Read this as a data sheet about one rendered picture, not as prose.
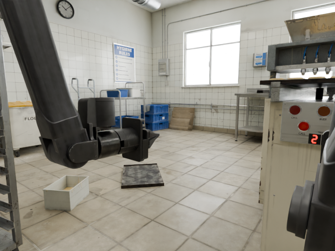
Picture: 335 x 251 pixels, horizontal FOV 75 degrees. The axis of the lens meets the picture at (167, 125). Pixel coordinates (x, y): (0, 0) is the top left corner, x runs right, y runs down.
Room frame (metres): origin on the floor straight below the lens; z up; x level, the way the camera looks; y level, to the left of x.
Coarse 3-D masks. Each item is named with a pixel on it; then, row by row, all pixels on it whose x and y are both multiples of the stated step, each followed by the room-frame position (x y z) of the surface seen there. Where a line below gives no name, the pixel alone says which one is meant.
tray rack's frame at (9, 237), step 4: (0, 232) 1.05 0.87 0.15; (4, 232) 1.05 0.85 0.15; (0, 236) 1.02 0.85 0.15; (4, 236) 1.02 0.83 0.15; (8, 236) 1.02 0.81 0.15; (0, 240) 0.99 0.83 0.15; (4, 240) 0.99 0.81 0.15; (8, 240) 0.99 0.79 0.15; (12, 240) 0.99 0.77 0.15; (0, 244) 0.96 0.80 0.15; (4, 244) 0.96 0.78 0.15; (8, 244) 0.96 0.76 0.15; (12, 244) 0.96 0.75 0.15; (0, 248) 0.93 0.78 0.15; (4, 248) 0.93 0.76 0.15; (8, 248) 0.94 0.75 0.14; (12, 248) 0.96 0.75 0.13
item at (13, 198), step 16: (0, 32) 1.00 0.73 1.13; (0, 48) 0.99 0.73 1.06; (0, 64) 0.99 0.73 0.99; (0, 80) 0.98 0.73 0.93; (0, 96) 0.97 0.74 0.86; (0, 128) 0.98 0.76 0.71; (16, 192) 1.00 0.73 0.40; (16, 208) 0.99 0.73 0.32; (16, 224) 0.98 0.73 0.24; (16, 240) 0.98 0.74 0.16
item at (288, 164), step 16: (320, 96) 1.10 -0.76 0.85; (272, 112) 0.81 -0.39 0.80; (272, 128) 0.81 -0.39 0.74; (272, 144) 0.80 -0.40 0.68; (288, 144) 0.77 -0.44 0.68; (304, 144) 0.74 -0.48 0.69; (272, 160) 0.80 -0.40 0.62; (288, 160) 0.77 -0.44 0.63; (304, 160) 0.74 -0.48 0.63; (272, 176) 0.80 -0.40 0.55; (288, 176) 0.77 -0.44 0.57; (304, 176) 0.74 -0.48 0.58; (272, 192) 0.80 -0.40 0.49; (288, 192) 0.76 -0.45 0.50; (272, 208) 0.79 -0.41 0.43; (288, 208) 0.76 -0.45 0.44; (272, 224) 0.79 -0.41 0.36; (272, 240) 0.79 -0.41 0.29; (288, 240) 0.76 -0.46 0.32; (304, 240) 0.73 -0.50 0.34
